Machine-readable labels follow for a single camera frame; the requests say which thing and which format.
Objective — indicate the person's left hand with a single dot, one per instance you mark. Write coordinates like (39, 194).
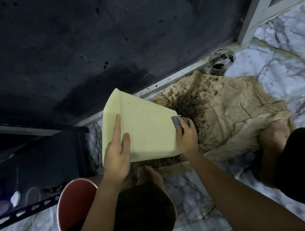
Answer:
(115, 161)

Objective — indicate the person's right hand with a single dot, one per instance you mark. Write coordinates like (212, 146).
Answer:
(188, 142)

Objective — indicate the person's left thumb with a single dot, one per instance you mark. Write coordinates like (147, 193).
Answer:
(126, 144)

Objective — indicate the person's right thumb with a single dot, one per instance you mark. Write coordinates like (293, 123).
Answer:
(179, 133)

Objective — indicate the grey cleaning sponge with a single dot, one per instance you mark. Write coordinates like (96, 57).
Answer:
(175, 121)

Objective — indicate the pale yellow plastic bin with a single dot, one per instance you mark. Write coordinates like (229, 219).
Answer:
(145, 128)

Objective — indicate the person's left forearm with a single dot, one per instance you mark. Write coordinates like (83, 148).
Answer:
(101, 209)

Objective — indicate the person's right forearm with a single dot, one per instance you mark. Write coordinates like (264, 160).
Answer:
(236, 197)

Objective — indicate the stained beige cloth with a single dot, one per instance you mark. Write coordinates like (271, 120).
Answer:
(233, 109)

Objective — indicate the person's left leg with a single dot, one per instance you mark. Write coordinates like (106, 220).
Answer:
(145, 207)

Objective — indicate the person's leg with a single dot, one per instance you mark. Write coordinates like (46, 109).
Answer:
(145, 207)
(283, 157)

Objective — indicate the dirty floor drain pipe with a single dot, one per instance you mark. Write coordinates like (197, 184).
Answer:
(221, 59)

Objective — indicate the black slotted metal rack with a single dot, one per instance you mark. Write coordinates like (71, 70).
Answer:
(43, 164)

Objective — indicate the person's right leg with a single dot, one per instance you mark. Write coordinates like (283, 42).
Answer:
(283, 157)

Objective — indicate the grey rounded object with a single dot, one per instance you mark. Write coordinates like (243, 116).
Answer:
(32, 196)

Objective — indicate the white rounded object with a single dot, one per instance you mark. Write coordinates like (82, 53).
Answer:
(15, 198)

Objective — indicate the white metal floor rail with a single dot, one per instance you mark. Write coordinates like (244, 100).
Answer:
(166, 79)

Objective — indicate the white door frame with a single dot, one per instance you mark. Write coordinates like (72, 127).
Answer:
(252, 19)

